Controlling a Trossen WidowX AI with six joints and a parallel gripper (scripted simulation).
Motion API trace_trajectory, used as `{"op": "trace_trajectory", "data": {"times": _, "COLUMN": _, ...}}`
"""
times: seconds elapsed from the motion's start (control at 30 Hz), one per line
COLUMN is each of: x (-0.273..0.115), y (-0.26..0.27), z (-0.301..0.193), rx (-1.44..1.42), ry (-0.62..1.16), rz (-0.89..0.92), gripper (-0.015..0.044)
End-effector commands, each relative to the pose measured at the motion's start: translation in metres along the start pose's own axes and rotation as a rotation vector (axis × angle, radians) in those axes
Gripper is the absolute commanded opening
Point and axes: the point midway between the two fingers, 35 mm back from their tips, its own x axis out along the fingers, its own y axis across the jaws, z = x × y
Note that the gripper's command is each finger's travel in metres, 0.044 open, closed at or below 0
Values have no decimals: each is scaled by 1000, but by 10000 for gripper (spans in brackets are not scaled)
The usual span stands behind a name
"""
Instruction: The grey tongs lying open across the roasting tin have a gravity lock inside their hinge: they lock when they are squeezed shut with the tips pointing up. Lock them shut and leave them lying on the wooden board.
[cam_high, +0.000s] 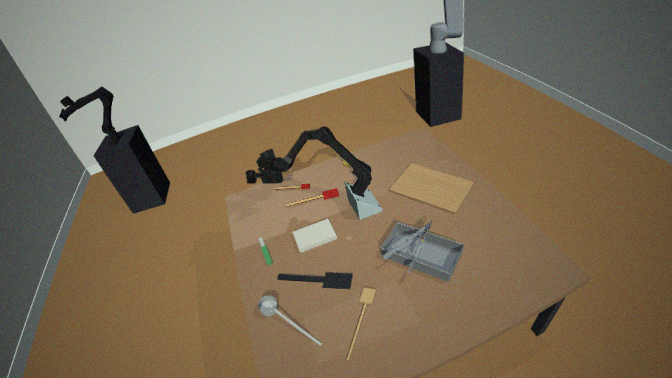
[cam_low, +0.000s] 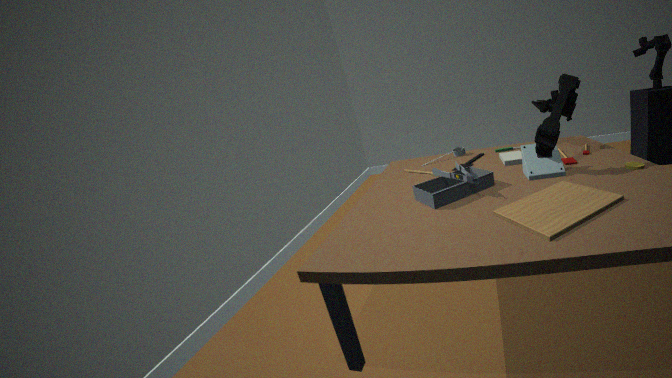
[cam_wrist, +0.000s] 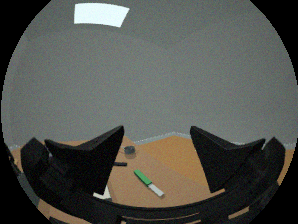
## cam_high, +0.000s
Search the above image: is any red spatula with wooden handle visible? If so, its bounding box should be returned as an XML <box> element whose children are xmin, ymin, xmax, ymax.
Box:
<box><xmin>285</xmin><ymin>188</ymin><xmax>339</xmax><ymax>206</ymax></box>

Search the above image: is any light wooden board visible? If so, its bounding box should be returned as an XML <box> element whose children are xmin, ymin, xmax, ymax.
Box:
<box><xmin>390</xmin><ymin>163</ymin><xmax>473</xmax><ymax>214</ymax></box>

